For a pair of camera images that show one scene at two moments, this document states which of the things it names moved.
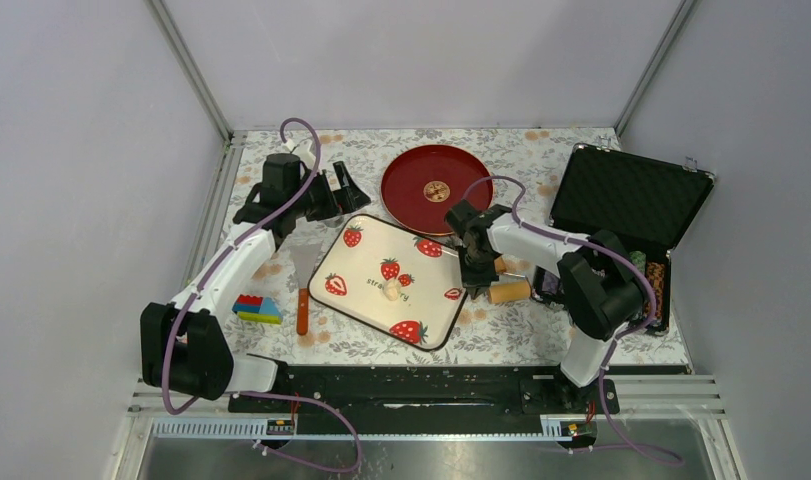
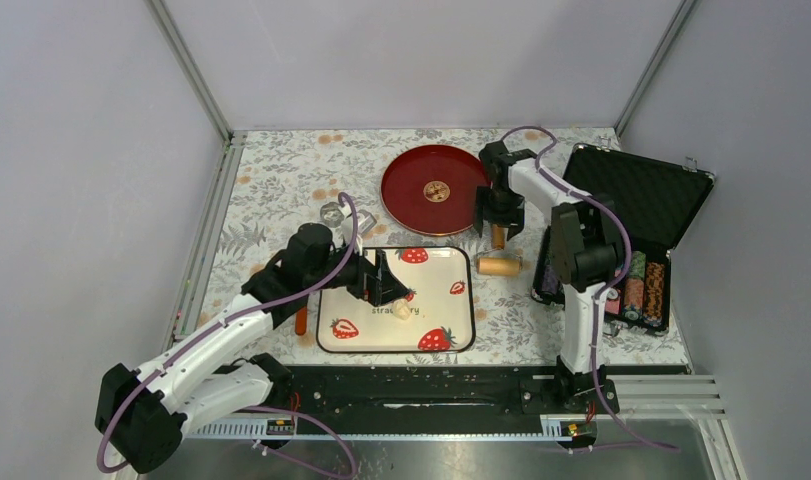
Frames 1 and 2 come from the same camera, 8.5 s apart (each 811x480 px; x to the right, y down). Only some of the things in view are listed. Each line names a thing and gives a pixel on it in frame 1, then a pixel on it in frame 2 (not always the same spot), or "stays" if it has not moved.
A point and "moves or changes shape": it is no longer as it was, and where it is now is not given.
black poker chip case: x=645 y=203 stays
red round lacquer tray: x=421 y=184 stays
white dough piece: x=391 y=290 moves or changes shape
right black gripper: x=476 y=284 to x=483 y=213
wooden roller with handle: x=509 y=291 moves or changes shape
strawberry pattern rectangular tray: x=400 y=282 moves or changes shape
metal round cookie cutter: x=334 y=222 stays
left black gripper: x=341 y=201 to x=376 y=284
